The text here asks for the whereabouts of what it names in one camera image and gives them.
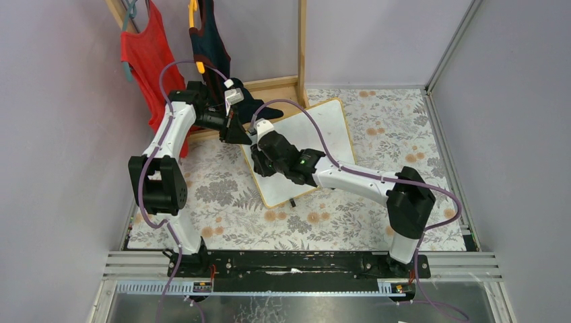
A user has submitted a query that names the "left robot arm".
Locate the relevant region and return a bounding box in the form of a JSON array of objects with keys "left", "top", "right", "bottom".
[{"left": 128, "top": 79, "right": 252, "bottom": 255}]

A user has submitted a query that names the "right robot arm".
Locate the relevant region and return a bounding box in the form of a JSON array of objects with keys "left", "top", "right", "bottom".
[{"left": 250, "top": 131, "right": 436, "bottom": 264}]

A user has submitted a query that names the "wooden clothes rack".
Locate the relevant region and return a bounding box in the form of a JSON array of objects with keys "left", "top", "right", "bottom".
[{"left": 105, "top": 0, "right": 313, "bottom": 143}]

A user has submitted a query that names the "navy tank top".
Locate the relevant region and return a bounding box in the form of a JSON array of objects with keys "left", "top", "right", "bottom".
[{"left": 191, "top": 1, "right": 264, "bottom": 124}]

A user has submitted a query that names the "red mesh tank top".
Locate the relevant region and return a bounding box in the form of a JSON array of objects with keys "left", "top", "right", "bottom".
[{"left": 128, "top": 1, "right": 174, "bottom": 133}]

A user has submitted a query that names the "floral table mat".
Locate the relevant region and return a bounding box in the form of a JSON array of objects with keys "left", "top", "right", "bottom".
[{"left": 127, "top": 88, "right": 474, "bottom": 252}]

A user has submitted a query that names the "yellow clothes hanger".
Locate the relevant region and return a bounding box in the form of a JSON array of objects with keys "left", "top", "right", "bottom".
[{"left": 188, "top": 0, "right": 205, "bottom": 75}]

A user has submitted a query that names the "teal clothes hanger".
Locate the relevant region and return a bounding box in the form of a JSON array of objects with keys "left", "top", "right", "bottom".
[{"left": 121, "top": 0, "right": 137, "bottom": 82}]

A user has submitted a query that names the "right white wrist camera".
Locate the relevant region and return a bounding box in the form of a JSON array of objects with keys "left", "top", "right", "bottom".
[{"left": 255, "top": 119, "right": 275, "bottom": 139}]

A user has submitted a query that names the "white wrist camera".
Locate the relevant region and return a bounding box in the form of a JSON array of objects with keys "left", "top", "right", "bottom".
[
  {"left": 224, "top": 88, "right": 244, "bottom": 107},
  {"left": 255, "top": 119, "right": 275, "bottom": 139}
]

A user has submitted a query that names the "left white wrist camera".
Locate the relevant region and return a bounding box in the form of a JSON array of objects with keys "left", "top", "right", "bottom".
[{"left": 224, "top": 88, "right": 244, "bottom": 107}]

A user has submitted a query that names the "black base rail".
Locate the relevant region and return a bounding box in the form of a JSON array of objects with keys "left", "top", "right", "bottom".
[{"left": 162, "top": 249, "right": 431, "bottom": 293}]

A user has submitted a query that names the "aluminium frame post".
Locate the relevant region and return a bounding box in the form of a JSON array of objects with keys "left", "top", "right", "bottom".
[{"left": 425, "top": 0, "right": 484, "bottom": 95}]

